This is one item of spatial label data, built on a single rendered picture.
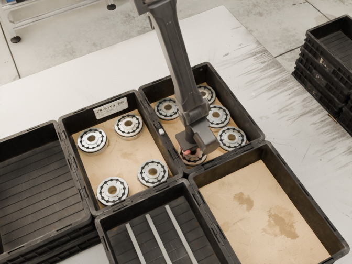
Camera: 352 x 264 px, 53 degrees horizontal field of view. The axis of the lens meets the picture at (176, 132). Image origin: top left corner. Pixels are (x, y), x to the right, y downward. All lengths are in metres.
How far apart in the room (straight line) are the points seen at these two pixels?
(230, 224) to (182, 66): 0.53
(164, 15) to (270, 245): 0.73
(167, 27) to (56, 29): 2.42
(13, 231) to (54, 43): 2.03
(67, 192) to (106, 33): 1.96
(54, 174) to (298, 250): 0.82
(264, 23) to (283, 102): 1.55
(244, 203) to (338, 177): 0.43
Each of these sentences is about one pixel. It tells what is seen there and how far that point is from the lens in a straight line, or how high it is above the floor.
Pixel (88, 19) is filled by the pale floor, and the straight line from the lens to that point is 3.17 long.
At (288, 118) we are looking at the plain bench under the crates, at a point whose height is 0.70.
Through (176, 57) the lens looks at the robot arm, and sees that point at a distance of 0.82.
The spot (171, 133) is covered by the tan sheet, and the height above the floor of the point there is 0.83.
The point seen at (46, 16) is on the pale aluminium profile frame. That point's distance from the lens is 3.09.
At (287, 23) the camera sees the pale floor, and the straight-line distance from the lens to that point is 3.11.
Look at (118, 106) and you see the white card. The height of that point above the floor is 0.89.
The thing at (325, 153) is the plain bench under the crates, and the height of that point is 0.70.
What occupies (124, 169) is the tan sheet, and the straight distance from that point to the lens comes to 1.22.
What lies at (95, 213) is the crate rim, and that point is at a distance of 1.07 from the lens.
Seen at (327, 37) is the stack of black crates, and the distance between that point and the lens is 2.27.
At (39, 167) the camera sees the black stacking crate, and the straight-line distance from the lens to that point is 1.31.
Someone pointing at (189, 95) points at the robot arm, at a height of 1.20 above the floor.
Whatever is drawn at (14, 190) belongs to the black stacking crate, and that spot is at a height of 0.83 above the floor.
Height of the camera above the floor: 1.90
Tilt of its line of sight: 56 degrees down
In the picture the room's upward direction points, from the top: 3 degrees counter-clockwise
